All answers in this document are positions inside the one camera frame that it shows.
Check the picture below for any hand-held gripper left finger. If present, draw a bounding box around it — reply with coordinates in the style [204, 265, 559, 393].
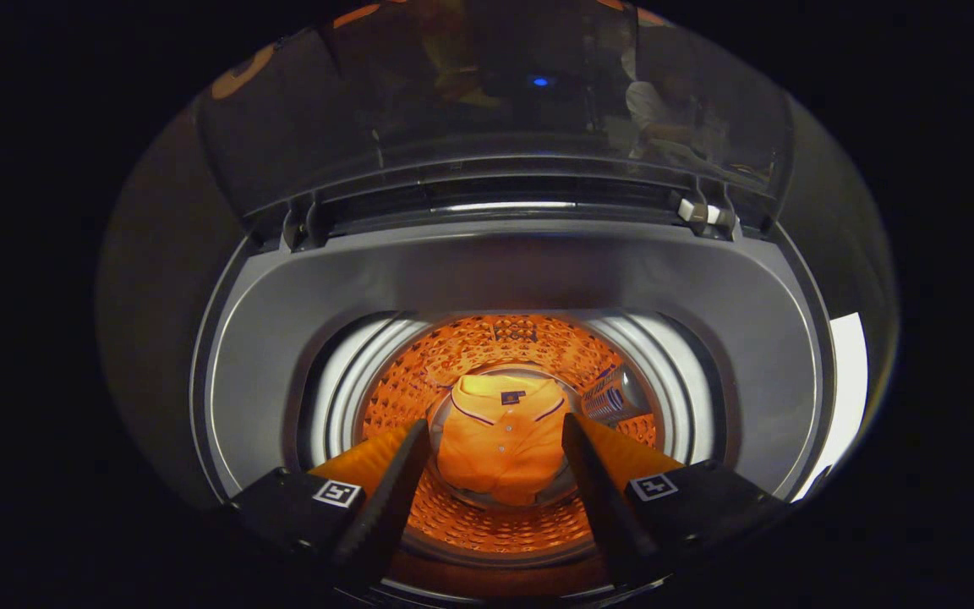
[229, 420, 432, 580]

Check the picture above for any dark glass washing machine lid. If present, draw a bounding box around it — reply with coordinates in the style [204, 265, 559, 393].
[194, 0, 796, 250]

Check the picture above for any orange polo shirt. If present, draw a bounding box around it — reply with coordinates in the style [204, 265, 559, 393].
[436, 374, 572, 507]

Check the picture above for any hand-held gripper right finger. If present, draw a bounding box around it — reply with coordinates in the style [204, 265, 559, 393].
[561, 412, 792, 590]

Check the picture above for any grey washing machine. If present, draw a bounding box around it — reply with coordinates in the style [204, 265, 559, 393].
[189, 203, 839, 606]

